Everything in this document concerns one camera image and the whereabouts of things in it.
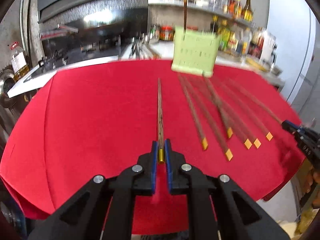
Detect steel utensils on counter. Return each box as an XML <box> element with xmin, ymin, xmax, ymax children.
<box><xmin>129</xmin><ymin>38</ymin><xmax>161</xmax><ymax>60</ymax></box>

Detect red table cloth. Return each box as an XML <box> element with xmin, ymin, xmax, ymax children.
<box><xmin>1</xmin><ymin>60</ymin><xmax>305</xmax><ymax>219</ymax></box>

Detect white refrigerator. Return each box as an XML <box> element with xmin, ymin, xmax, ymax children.
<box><xmin>267</xmin><ymin>0</ymin><xmax>319</xmax><ymax>103</ymax></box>

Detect green yellow sauce bottle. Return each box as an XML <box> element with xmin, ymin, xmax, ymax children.
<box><xmin>218</xmin><ymin>20</ymin><xmax>231</xmax><ymax>51</ymax></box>

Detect green plastic utensil holder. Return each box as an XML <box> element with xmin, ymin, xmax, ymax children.
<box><xmin>171</xmin><ymin>27</ymin><xmax>221</xmax><ymax>77</ymax></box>

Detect brown bottle on shelf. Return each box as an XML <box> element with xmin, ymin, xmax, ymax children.
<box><xmin>242</xmin><ymin>0</ymin><xmax>253</xmax><ymax>22</ymax></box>

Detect red lid sauce jar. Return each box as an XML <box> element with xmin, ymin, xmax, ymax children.
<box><xmin>159</xmin><ymin>25</ymin><xmax>174</xmax><ymax>41</ymax></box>

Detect steel pot left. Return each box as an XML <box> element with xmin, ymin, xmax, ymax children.
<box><xmin>0</xmin><ymin>69</ymin><xmax>16</xmax><ymax>108</ymax></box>

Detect cooking oil bottle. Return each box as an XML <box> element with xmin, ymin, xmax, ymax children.
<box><xmin>10</xmin><ymin>41</ymin><xmax>29</xmax><ymax>81</ymax></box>

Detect black gas stove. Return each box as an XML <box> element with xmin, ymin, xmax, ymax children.
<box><xmin>24</xmin><ymin>46</ymin><xmax>123</xmax><ymax>83</ymax></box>

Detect steel range hood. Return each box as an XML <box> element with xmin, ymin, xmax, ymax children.
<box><xmin>37</xmin><ymin>0</ymin><xmax>148</xmax><ymax>29</ymax></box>

